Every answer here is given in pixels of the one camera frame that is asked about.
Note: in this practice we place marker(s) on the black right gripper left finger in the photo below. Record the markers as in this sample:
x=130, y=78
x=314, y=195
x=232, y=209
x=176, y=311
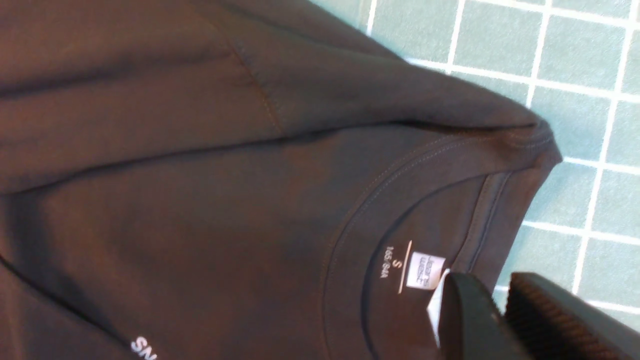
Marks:
x=470, y=324

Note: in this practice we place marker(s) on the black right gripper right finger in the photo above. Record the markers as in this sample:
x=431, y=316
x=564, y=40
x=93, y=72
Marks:
x=553, y=324

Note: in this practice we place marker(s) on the dark gray long-sleeve shirt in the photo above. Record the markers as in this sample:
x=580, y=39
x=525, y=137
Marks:
x=241, y=180

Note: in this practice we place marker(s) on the green checkered tablecloth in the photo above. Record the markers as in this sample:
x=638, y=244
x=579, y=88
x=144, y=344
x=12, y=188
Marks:
x=576, y=63

